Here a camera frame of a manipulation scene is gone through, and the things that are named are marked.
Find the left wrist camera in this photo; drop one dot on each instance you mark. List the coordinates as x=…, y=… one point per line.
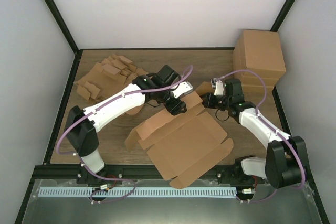
x=181, y=89

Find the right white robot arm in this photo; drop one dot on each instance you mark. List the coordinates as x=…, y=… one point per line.
x=286, y=162

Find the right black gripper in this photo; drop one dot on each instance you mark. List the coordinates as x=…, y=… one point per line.
x=209, y=102

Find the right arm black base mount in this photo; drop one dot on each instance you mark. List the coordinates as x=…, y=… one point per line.
x=233, y=174

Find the folded cardboard box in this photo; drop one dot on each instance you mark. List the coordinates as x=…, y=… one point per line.
x=261, y=52
x=254, y=85
x=270, y=77

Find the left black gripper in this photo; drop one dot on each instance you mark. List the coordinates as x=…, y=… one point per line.
x=174, y=108

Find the stack of flat cardboard blanks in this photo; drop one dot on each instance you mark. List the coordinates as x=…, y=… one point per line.
x=107, y=78

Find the light blue slotted cable duct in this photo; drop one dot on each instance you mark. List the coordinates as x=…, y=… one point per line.
x=141, y=192

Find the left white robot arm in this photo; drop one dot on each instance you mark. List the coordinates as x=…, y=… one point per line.
x=83, y=125

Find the top folded cardboard box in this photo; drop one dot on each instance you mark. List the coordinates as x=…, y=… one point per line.
x=261, y=52

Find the bottom folded cardboard box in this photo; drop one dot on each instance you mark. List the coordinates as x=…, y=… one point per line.
x=254, y=85

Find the middle folded cardboard box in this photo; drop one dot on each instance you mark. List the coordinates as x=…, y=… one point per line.
x=270, y=77

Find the brown cardboard box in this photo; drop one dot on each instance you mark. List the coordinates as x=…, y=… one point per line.
x=182, y=147

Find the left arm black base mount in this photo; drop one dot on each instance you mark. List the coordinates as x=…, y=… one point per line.
x=109, y=171

